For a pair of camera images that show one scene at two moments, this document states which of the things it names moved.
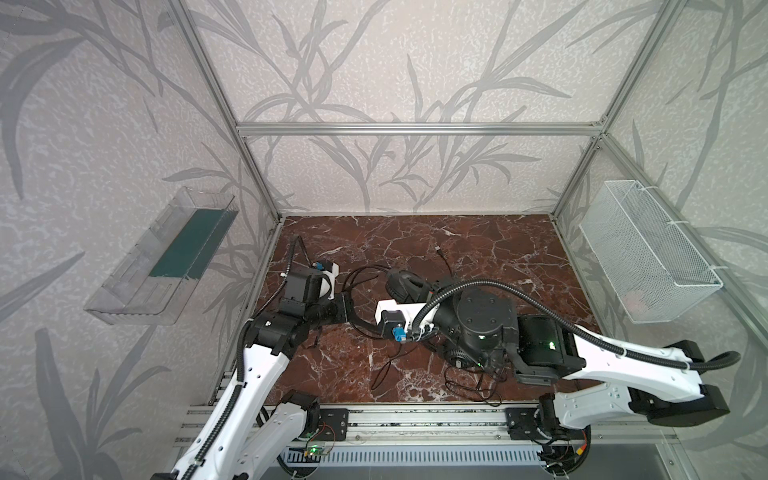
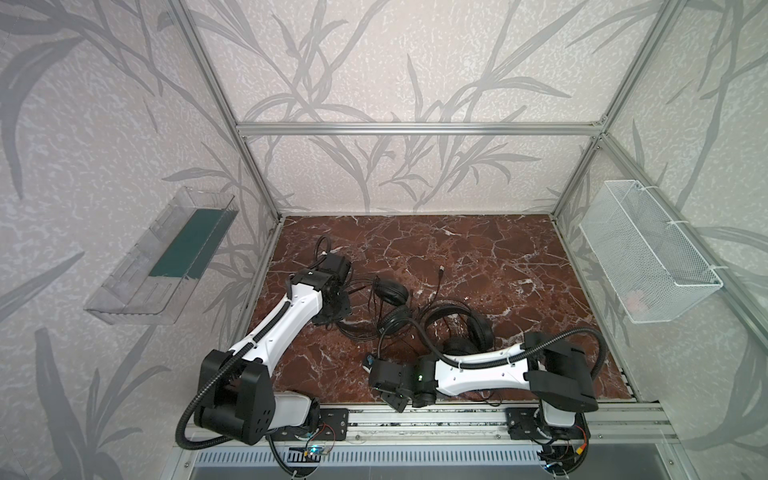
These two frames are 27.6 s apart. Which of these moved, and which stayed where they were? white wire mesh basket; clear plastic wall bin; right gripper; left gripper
Moved: right gripper
Stayed: white wire mesh basket; left gripper; clear plastic wall bin
